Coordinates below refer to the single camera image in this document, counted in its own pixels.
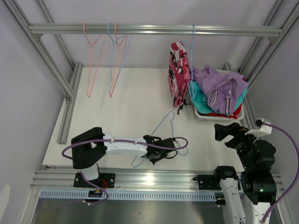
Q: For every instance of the pink floral trousers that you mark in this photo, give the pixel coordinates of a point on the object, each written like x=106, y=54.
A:
x=178, y=75

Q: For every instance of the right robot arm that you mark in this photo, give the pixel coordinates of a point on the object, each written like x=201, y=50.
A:
x=257, y=157

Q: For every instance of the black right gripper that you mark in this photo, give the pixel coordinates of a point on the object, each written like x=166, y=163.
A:
x=222, y=130

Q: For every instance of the white slotted cable duct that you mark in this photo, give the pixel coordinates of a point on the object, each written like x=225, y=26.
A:
x=129, y=195

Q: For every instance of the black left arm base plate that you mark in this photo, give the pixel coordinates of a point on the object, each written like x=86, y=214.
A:
x=105, y=180

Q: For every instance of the white plastic mesh basket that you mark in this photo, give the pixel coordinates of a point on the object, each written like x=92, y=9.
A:
x=219, y=115

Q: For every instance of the light blue hanger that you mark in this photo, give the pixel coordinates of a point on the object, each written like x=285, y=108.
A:
x=191, y=60
x=111, y=60

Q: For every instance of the aluminium hanging rail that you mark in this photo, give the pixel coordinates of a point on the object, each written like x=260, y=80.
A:
x=145, y=29

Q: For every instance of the blue hanger with purple trousers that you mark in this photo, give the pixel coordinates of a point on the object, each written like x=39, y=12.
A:
x=166, y=129

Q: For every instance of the right aluminium frame post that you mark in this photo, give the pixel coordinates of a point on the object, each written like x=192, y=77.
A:
x=272, y=70

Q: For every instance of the pink wire hanger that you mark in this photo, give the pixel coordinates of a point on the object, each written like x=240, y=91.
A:
x=92, y=44

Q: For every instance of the red trousers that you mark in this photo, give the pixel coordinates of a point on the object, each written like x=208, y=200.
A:
x=237, y=114

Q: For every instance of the teal trousers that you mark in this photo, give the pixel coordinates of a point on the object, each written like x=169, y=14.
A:
x=200, y=100

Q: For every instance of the purple trousers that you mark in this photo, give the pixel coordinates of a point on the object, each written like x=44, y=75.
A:
x=219, y=86

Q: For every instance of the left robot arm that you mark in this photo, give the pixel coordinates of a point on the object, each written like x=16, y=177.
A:
x=95, y=145

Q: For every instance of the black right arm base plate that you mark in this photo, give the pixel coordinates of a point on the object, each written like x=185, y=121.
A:
x=207, y=182

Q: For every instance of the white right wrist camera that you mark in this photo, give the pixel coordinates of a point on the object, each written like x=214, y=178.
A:
x=262, y=128

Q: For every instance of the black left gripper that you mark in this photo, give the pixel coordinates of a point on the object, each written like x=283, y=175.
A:
x=153, y=160

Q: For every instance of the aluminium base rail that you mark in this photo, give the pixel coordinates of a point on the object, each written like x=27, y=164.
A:
x=126, y=179

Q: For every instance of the pink hanger with teal trousers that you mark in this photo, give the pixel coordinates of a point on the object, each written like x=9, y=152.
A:
x=119, y=50

